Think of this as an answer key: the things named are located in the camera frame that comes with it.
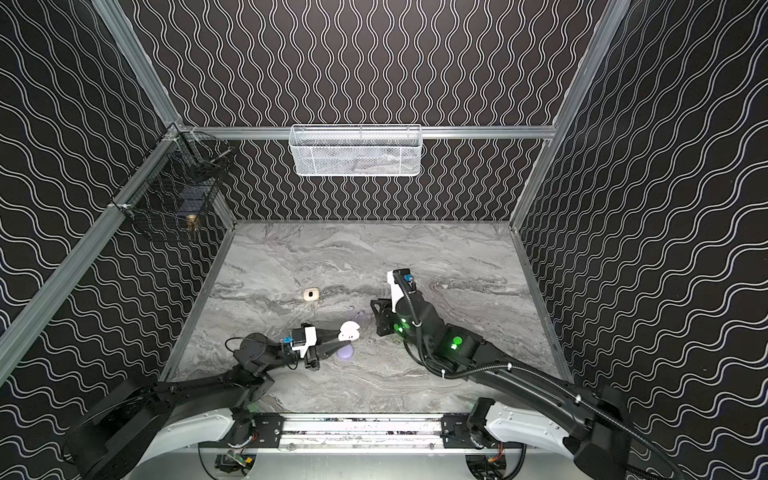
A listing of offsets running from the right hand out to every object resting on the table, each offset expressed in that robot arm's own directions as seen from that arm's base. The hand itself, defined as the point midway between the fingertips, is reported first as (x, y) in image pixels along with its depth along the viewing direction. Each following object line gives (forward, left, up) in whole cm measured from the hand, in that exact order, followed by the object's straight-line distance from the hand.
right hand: (373, 304), depth 72 cm
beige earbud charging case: (+15, +23, -19) cm, 33 cm away
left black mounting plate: (-23, +26, -21) cm, 41 cm away
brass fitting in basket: (+22, +52, +8) cm, 57 cm away
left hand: (-9, +5, 0) cm, 10 cm away
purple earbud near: (+9, +7, -22) cm, 24 cm away
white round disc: (-7, +5, 0) cm, 9 cm away
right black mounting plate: (-23, -20, -23) cm, 38 cm away
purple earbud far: (+11, +10, -22) cm, 26 cm away
